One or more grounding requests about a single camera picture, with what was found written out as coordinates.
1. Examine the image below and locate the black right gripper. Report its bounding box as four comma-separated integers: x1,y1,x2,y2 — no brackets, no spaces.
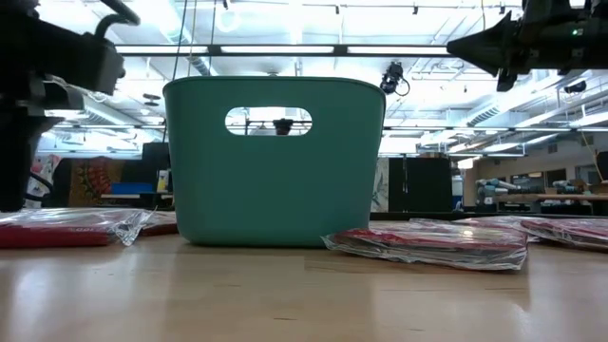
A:
446,0,608,92

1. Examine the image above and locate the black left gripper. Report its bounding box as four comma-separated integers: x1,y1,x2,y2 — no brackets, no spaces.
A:
0,18,127,214

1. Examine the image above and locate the teal plastic basket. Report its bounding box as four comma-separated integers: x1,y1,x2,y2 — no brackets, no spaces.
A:
162,75,387,248

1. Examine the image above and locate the white floral cloth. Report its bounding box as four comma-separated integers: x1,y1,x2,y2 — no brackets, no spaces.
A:
26,154,62,209

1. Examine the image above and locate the red yellow patterned tapestry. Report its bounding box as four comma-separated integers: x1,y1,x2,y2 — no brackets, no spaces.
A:
68,158,125,208

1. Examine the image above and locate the blue box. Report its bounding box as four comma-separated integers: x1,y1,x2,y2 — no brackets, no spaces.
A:
111,182,154,195

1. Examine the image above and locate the black cabinet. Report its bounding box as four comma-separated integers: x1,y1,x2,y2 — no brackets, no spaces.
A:
388,156,453,214

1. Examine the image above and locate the background wooden table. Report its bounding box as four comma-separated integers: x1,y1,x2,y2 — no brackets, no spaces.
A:
493,192,608,203

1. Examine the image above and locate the black background monitor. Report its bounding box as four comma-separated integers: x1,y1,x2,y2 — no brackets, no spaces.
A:
141,142,171,181

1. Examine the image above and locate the white leaf-pattern panel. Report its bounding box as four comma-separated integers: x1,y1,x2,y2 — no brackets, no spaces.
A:
370,157,390,214

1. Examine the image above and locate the person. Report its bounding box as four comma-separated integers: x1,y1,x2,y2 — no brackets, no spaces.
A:
273,118,295,137

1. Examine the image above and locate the black curved hose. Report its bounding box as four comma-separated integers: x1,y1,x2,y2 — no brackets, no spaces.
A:
26,171,54,203

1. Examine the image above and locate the black overhead camera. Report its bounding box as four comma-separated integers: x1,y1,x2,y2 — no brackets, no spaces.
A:
379,60,410,97

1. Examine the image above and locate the left gripper black cable loop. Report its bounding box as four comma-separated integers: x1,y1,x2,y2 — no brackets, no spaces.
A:
93,0,142,40

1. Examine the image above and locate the thin black hanging cable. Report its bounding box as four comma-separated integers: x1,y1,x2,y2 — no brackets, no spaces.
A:
172,0,189,82

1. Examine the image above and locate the white hanging ring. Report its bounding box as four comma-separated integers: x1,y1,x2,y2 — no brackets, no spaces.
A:
217,7,242,34

